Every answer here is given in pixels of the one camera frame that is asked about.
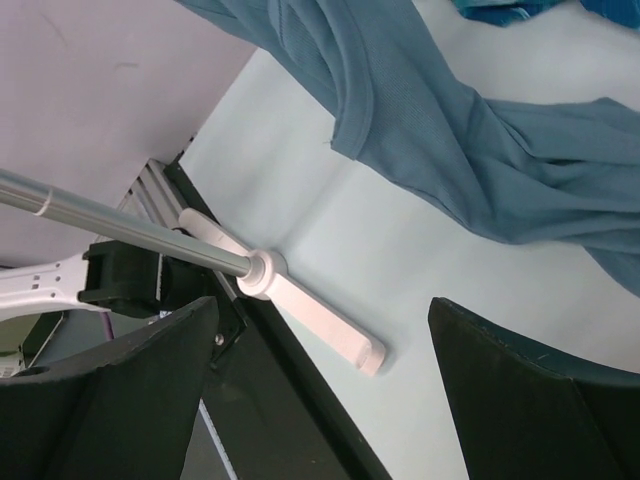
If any aluminium rail frame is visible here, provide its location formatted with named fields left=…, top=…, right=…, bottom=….
left=117, top=160, right=238, bottom=310

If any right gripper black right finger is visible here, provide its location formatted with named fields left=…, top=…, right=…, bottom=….
left=428, top=298, right=639, bottom=479

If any grey stand pole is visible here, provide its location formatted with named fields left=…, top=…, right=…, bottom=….
left=1, top=169, right=251, bottom=277

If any blue patterned cloth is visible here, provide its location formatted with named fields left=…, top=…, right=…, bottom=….
left=453, top=0, right=559, bottom=27

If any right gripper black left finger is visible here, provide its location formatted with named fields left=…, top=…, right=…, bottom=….
left=1, top=297, right=219, bottom=479

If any grey-blue t-shirt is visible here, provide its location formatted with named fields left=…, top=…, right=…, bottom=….
left=186, top=1, right=639, bottom=293

